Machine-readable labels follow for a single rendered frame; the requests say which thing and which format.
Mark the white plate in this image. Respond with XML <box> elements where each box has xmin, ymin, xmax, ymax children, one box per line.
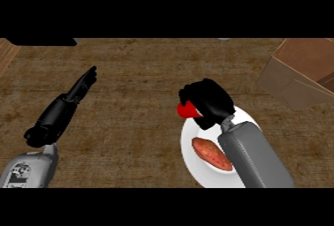
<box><xmin>180</xmin><ymin>105</ymin><xmax>263</xmax><ymax>189</ymax></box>

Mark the orange sweet potato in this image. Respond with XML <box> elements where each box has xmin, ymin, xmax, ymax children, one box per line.
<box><xmin>191</xmin><ymin>137</ymin><xmax>235</xmax><ymax>172</ymax></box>

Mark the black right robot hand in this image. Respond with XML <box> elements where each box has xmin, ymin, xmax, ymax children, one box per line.
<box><xmin>177</xmin><ymin>78</ymin><xmax>238</xmax><ymax>132</ymax></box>

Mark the brown cardboard box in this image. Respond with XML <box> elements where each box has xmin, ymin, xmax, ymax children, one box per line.
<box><xmin>256</xmin><ymin>38</ymin><xmax>334</xmax><ymax>112</ymax></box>

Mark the red can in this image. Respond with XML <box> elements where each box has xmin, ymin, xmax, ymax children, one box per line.
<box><xmin>176</xmin><ymin>100</ymin><xmax>204</xmax><ymax>119</ymax></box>

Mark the black appliance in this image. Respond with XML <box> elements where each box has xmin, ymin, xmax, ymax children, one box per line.
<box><xmin>6</xmin><ymin>38</ymin><xmax>78</xmax><ymax>47</ymax></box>

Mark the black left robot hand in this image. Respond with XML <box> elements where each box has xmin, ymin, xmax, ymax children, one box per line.
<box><xmin>22</xmin><ymin>65</ymin><xmax>98</xmax><ymax>149</ymax></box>

